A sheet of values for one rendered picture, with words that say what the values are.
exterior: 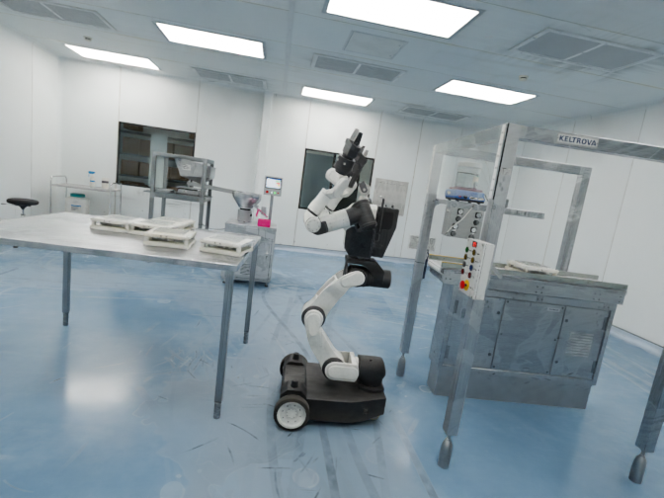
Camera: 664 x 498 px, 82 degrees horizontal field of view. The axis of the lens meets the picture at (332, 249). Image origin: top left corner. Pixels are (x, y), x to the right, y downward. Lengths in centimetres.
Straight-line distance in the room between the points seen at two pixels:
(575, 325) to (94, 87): 781
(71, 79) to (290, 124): 380
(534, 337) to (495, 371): 36
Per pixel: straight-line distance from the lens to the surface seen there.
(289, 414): 233
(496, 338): 301
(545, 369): 327
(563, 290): 306
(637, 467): 292
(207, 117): 774
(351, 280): 222
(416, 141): 809
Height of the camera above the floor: 136
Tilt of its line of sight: 9 degrees down
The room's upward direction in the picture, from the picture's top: 8 degrees clockwise
